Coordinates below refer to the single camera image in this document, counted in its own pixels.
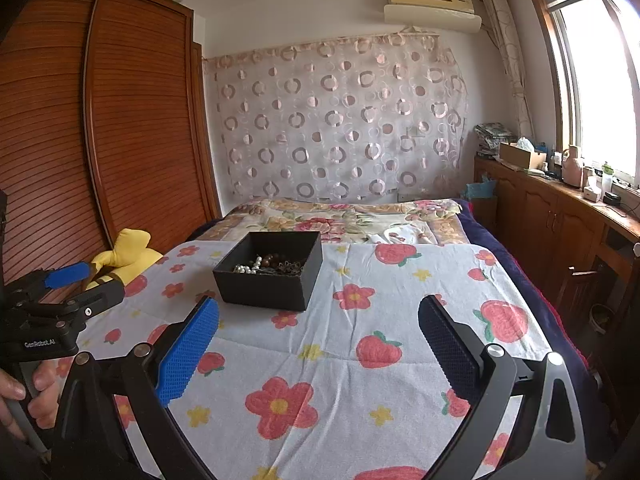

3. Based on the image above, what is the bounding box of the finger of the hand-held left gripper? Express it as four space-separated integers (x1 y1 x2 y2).
47 280 126 319
7 261 92 306

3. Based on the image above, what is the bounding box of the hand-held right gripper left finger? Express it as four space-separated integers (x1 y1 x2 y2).
50 295 221 480

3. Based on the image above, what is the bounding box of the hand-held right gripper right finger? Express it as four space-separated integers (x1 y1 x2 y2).
418 294 588 480

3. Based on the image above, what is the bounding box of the black jewelry box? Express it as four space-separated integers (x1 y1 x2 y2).
212 230 322 312

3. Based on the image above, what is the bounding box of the pearl bead bracelet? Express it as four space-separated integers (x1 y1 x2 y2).
232 256 264 276

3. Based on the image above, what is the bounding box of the person's left hand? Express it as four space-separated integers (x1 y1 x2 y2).
0 360 62 442

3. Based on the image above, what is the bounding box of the yellow plush toy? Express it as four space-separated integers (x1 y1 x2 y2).
85 228 166 292

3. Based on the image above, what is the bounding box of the dark blue blanket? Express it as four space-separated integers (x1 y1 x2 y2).
456 199 603 461

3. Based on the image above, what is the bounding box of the flower and strawberry print blanket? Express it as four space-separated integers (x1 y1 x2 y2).
30 240 586 480

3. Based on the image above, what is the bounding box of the round bowl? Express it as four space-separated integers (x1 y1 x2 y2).
589 304 617 334

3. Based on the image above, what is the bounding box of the wooden slatted wardrobe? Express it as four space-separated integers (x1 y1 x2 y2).
0 0 224 303

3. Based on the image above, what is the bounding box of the blue plastic bag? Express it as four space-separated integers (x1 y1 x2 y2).
465 172 499 202

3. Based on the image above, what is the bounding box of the floral rose quilt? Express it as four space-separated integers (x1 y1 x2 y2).
190 197 473 248

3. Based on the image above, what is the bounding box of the wooden side cabinet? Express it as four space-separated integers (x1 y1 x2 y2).
472 155 640 411

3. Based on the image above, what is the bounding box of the cardboard box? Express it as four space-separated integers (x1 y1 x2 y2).
499 141 549 171

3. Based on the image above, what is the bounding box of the stack of folded printed cloth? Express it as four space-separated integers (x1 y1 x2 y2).
473 122 517 157

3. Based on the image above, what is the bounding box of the pink jug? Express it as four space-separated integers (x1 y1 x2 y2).
562 145 584 187

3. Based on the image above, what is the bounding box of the sheer circle-patterned curtain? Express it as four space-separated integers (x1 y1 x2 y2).
202 32 469 204

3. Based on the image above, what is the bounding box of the beige patterned window curtain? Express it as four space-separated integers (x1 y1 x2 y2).
481 0 537 145

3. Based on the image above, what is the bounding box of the window with wooden frame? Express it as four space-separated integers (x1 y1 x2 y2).
522 0 640 188

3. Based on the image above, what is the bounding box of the white wall air conditioner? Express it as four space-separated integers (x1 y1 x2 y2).
383 0 483 35

